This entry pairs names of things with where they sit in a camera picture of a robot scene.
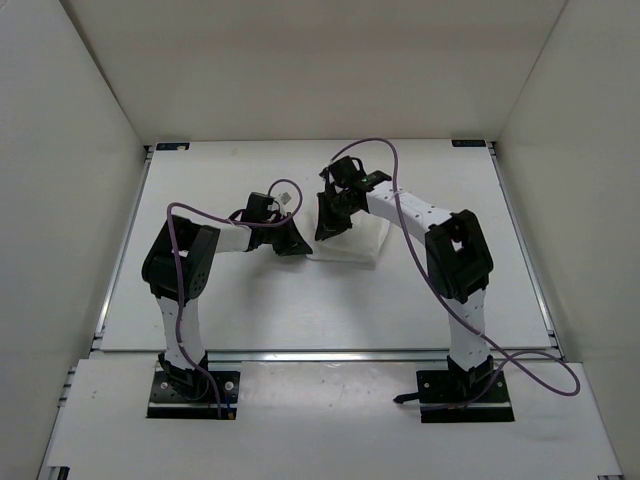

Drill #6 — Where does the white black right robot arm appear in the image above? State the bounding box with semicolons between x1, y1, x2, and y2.
315;167;494;401

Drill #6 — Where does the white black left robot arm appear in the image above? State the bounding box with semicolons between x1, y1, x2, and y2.
141;210;313;404

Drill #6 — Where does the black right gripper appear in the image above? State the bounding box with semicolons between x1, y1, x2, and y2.
315;193;359;243

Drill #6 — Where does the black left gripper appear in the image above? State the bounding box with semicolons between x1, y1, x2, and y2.
262;212;312;257

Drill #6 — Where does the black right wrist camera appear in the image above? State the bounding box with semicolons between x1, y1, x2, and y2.
328;156;366;189

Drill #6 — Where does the aluminium table edge rail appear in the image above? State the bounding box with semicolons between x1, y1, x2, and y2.
94;350;469;366

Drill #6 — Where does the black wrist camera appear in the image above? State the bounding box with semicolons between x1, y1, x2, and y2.
241;192;275;224
328;156;366;189

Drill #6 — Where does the right blue corner label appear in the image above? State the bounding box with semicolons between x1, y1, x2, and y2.
451;139;486;148

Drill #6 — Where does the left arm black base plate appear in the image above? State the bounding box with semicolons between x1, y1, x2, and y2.
146;365;241;421

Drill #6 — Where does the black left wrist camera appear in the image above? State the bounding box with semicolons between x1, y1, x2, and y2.
241;192;275;224

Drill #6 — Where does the white fabric skirt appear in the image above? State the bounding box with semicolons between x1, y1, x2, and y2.
300;211;390;269

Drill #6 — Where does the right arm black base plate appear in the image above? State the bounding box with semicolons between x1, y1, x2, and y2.
393;370;515;424

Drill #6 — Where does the blue corner label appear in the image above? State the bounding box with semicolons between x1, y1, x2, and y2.
451;139;486;148
155;142;190;151

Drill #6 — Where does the left blue corner label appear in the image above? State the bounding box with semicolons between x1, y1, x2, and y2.
155;142;190;151

